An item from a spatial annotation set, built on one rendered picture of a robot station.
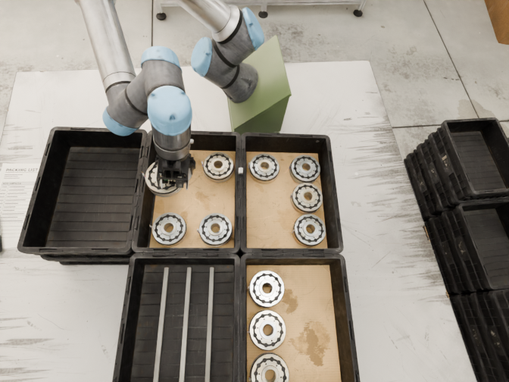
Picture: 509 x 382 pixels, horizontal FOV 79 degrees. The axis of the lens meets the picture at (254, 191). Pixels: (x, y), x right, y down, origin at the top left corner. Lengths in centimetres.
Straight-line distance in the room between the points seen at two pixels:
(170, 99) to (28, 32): 258
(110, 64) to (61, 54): 207
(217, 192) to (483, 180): 136
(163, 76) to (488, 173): 167
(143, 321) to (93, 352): 23
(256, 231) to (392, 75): 206
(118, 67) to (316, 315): 83
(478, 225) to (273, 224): 120
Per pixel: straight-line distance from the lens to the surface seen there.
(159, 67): 64
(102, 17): 86
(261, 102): 116
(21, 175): 143
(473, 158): 194
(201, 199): 103
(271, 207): 103
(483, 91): 311
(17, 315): 128
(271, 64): 121
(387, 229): 128
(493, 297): 172
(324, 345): 100
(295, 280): 99
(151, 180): 89
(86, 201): 113
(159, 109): 56
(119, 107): 72
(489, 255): 191
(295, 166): 107
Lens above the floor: 179
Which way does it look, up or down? 67 degrees down
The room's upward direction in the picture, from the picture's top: 11 degrees clockwise
